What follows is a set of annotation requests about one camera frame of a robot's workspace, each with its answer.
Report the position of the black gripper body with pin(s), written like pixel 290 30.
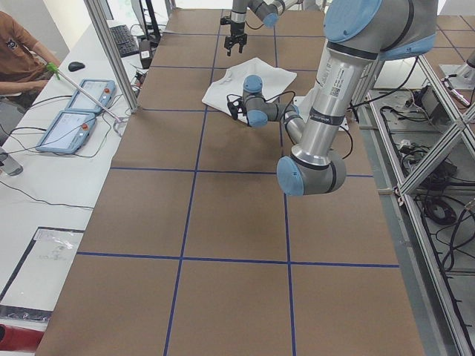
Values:
pixel 241 107
pixel 236 30

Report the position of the white long-sleeve printed shirt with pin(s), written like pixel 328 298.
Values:
pixel 259 84

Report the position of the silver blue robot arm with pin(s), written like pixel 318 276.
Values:
pixel 268 14
pixel 357 33

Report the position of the black keyboard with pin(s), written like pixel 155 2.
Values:
pixel 125 42

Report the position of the upper blue teach pendant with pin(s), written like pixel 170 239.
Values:
pixel 101 89

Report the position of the blue teach pendant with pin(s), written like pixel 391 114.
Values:
pixel 101 89
pixel 67 133

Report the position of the black computer mouse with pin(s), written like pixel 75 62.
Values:
pixel 75 66

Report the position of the lower blue teach pendant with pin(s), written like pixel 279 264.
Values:
pixel 67 133

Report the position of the person in orange shirt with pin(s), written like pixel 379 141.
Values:
pixel 24 60

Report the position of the plastic sheet document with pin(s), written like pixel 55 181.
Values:
pixel 34 286

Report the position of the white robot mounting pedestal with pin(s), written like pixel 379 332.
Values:
pixel 331 94

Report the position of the aluminium frame post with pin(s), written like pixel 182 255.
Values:
pixel 101 27

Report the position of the metal rod with green handle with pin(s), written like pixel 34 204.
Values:
pixel 54 69

